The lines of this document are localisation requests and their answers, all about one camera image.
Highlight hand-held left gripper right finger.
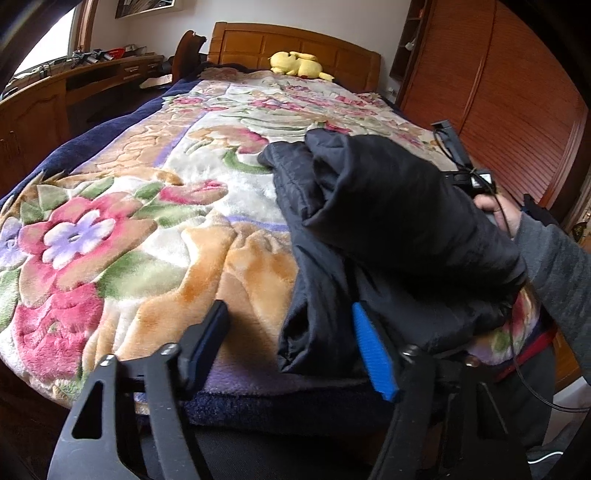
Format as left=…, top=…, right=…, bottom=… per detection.
left=351, top=302, right=529, bottom=480

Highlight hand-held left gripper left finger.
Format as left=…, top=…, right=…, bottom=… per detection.
left=46, top=300, right=232, bottom=480

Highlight dark quilted jacket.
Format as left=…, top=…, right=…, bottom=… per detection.
left=257, top=128, right=529, bottom=374

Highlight person's right forearm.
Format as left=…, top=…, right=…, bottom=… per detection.
left=512, top=215, right=591, bottom=393

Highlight person's right hand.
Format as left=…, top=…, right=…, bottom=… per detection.
left=475, top=194, right=522, bottom=238

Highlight wooden slatted wardrobe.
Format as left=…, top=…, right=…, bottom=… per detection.
left=397, top=0, right=591, bottom=222

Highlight open wooden shelf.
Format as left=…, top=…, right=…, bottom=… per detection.
left=390, top=0, right=432, bottom=81

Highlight floral plush blanket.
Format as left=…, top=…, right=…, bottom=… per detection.
left=0, top=69, right=543, bottom=407

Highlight red cloth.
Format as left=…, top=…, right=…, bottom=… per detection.
left=492, top=330, right=557, bottom=384

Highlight yellow plush toy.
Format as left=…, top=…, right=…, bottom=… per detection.
left=269, top=51, right=335, bottom=82

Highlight wooden headboard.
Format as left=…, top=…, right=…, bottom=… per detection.
left=208, top=21, right=382, bottom=93

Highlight wooden desk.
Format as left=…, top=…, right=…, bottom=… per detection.
left=0, top=53, right=167, bottom=195

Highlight dark chair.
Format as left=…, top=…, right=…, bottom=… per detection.
left=159, top=30, right=208, bottom=79

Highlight window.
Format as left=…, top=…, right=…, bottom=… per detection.
left=0, top=0, right=100, bottom=86

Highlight black cable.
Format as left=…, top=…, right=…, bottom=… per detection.
left=434, top=131, right=575, bottom=414

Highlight framed wall picture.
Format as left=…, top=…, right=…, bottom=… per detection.
left=115, top=0, right=178, bottom=19

